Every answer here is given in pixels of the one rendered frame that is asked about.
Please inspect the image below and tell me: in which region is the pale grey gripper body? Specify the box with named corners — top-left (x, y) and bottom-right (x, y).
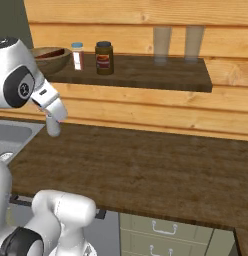
top-left (42, 96), bottom-right (69, 123)

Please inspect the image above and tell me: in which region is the brown wooden bowl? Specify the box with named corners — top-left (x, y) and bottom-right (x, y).
top-left (30, 46), bottom-right (73, 76)

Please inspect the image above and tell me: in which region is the pale green cabinet panel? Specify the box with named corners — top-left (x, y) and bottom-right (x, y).
top-left (205, 227), bottom-right (238, 256)

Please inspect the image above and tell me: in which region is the grey steel sink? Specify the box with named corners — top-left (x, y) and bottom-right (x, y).
top-left (0, 119), bottom-right (46, 165)

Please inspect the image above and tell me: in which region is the spice jar with blue lid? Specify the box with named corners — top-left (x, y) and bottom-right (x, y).
top-left (71, 42), bottom-right (86, 72)

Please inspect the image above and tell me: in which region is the dark jar with red label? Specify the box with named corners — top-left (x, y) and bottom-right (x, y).
top-left (94, 40), bottom-right (115, 76)

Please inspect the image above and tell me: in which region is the grey dishwasher front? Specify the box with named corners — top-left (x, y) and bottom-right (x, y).
top-left (5, 199), bottom-right (121, 256)

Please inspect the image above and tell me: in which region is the pale green drawer front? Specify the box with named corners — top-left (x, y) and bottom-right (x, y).
top-left (119, 229), bottom-right (210, 256)
top-left (119, 213), bottom-right (214, 245)

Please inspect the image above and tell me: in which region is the dark wooden wall shelf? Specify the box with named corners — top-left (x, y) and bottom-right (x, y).
top-left (45, 53), bottom-right (213, 94)

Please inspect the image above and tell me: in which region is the black dishwasher handle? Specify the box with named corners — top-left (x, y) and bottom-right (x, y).
top-left (8, 194), bottom-right (108, 221)

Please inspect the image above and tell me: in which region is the white drawer handle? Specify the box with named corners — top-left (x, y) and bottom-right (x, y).
top-left (151, 220), bottom-right (179, 236)
top-left (148, 244), bottom-right (174, 256)

